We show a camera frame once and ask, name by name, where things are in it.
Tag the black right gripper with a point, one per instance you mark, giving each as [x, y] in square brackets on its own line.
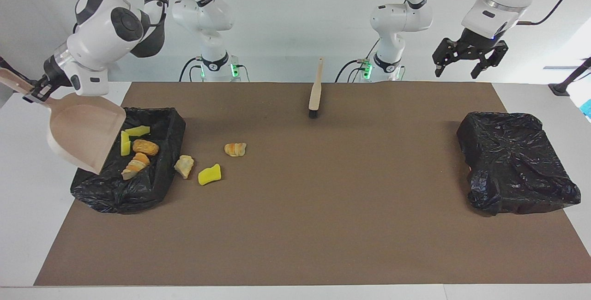
[54, 73]

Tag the beige hand brush black bristles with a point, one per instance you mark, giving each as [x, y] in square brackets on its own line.
[315, 92]

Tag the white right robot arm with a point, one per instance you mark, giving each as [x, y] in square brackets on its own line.
[101, 27]

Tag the brown table mat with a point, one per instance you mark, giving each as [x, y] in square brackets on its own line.
[277, 254]

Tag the black bag lined bin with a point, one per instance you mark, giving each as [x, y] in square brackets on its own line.
[517, 161]
[152, 189]

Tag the small yellow green sponge piece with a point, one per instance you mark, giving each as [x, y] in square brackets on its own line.
[124, 143]

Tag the blue object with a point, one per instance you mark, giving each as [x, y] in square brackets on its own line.
[587, 108]

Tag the black stand leg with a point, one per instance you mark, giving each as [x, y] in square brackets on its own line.
[18, 78]
[568, 83]

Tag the pale orange-striped bread chunk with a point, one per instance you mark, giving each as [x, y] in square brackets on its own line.
[135, 165]

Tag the beige plastic dustpan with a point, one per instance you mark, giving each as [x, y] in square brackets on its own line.
[83, 129]

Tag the small orange striped croissant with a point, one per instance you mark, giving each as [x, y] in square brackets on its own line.
[235, 149]

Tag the brown oval bread roll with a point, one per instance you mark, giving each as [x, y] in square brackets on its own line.
[145, 146]

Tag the large green yellow sponge piece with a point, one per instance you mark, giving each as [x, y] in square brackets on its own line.
[137, 130]

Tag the plain yellow sponge piece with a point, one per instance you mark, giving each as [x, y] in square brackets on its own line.
[209, 174]

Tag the pale flaky pastry piece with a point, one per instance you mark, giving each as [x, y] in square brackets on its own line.
[184, 166]

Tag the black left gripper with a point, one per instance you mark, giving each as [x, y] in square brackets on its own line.
[478, 39]

